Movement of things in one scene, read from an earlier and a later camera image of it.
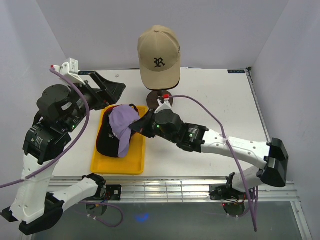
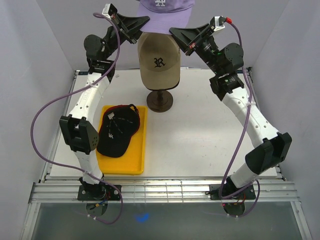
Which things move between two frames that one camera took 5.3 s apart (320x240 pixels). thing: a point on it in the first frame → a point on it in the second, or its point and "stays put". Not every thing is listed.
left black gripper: [110, 93] → [130, 28]
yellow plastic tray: [131, 164] stays put
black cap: [107, 142] stays put
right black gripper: [142, 125] → [184, 38]
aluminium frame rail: [196, 190] stays put
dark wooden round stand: [152, 101] stays put
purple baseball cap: [121, 117] → [164, 15]
